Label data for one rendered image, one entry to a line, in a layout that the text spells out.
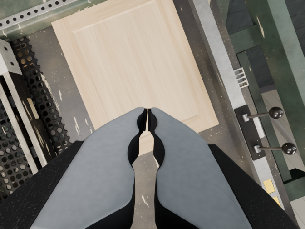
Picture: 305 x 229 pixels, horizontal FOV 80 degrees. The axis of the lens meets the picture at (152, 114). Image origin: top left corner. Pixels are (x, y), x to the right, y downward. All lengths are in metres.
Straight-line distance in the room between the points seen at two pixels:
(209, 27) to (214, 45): 0.06
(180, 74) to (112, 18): 0.32
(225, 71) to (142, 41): 0.32
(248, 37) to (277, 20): 0.11
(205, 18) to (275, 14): 0.25
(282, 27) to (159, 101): 0.50
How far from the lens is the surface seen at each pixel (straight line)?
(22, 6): 0.85
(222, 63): 0.72
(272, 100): 3.96
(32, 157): 0.76
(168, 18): 0.75
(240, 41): 0.86
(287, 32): 0.85
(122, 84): 0.69
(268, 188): 0.85
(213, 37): 0.74
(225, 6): 1.16
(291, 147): 0.70
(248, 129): 0.74
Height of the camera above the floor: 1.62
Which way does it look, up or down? 33 degrees down
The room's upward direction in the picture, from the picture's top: 158 degrees clockwise
